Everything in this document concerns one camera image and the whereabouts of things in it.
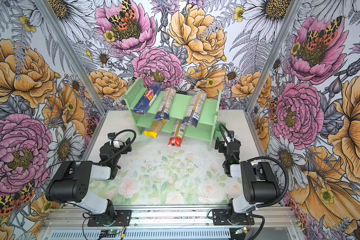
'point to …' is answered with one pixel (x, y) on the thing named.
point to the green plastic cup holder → (217, 126)
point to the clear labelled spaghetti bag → (194, 109)
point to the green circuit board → (109, 233)
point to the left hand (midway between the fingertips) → (123, 142)
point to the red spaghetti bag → (177, 133)
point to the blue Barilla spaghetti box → (149, 97)
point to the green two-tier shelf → (206, 128)
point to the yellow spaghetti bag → (156, 127)
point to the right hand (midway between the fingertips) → (225, 141)
